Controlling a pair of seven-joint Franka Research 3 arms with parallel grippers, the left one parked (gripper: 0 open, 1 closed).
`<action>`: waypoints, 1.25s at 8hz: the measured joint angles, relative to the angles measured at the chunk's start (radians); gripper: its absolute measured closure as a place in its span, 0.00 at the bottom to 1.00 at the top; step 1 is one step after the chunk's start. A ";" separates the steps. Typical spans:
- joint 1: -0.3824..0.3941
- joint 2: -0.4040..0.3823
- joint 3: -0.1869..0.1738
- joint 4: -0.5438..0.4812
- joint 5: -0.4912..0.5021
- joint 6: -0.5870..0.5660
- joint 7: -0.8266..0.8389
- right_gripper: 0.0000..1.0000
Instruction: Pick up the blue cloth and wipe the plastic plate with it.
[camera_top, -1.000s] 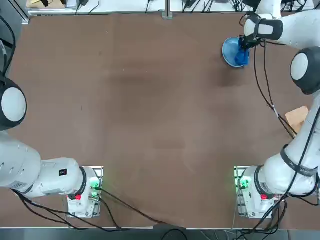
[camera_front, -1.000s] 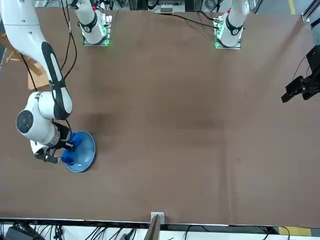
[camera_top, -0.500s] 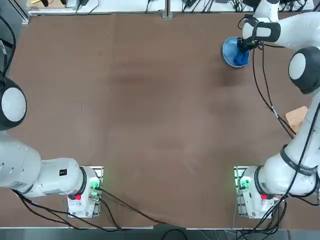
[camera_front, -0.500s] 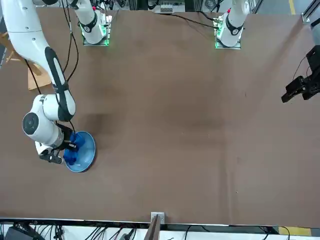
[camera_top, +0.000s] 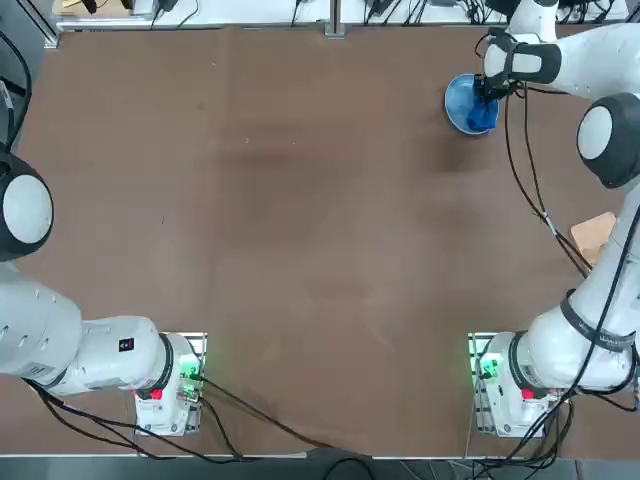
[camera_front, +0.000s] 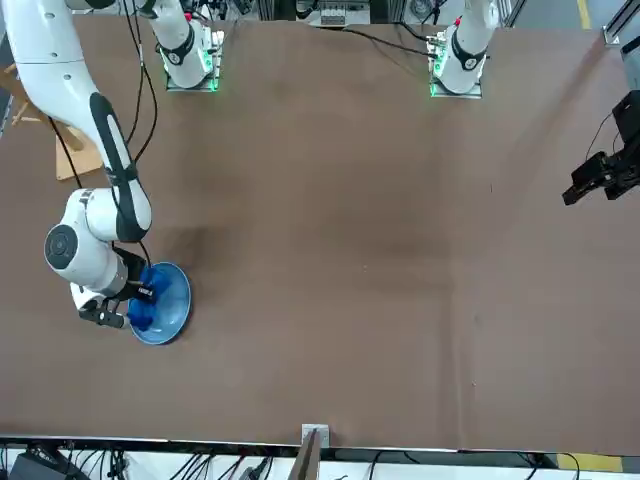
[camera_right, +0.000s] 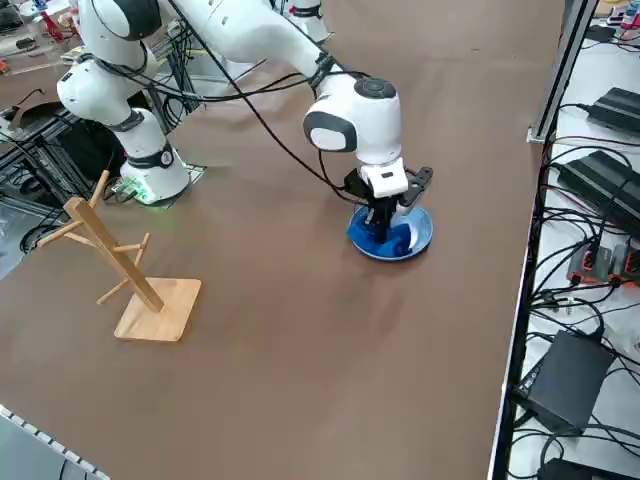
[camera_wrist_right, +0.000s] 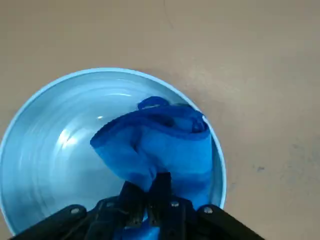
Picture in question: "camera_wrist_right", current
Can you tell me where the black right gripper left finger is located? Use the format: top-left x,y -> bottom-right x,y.
9,181 -> 150,240

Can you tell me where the blue cloth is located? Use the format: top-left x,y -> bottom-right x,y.
89,95 -> 214,240

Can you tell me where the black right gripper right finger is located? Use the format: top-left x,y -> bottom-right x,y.
147,171 -> 266,240

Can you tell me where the light blue plastic plate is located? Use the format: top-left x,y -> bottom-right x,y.
0,66 -> 228,239

